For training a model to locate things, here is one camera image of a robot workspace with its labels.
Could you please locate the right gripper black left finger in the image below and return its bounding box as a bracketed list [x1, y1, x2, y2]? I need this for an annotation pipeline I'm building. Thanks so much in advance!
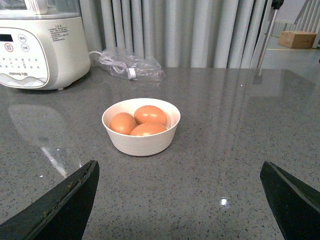
[0, 160, 100, 240]

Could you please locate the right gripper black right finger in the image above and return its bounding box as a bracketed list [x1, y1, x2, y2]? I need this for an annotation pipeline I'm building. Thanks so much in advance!
[260, 161, 320, 240]

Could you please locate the brown egg in bowl left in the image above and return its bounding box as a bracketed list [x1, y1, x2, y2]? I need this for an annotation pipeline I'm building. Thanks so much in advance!
[108, 112, 137, 135]

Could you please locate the brown egg in bowl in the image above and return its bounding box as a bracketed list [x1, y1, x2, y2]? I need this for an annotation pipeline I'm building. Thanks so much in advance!
[108, 112, 137, 135]
[130, 122, 167, 137]
[133, 105, 168, 126]

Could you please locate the brown egg in bowl front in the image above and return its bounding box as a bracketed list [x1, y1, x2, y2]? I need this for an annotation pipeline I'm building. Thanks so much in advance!
[130, 122, 167, 137]

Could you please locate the brown egg in bowl back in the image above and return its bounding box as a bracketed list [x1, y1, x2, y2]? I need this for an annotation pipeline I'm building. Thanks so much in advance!
[133, 105, 168, 126]

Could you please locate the cardboard box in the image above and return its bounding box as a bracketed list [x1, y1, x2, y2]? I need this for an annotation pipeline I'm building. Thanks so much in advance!
[278, 31, 317, 49]

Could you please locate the white bowl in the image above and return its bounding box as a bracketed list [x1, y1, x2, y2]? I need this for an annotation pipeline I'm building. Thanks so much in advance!
[101, 98, 181, 157]

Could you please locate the clear plastic bag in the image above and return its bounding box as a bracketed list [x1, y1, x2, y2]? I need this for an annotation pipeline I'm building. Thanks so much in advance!
[89, 47, 166, 83]

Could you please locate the white Joyoung blender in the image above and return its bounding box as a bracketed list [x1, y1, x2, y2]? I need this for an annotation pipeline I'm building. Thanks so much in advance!
[0, 0, 91, 90]

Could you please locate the metal tripod stand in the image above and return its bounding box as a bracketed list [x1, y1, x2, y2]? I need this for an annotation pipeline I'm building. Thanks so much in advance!
[256, 0, 320, 70]

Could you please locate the white power cable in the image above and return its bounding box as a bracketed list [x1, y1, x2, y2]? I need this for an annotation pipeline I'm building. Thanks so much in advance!
[88, 50, 137, 81]

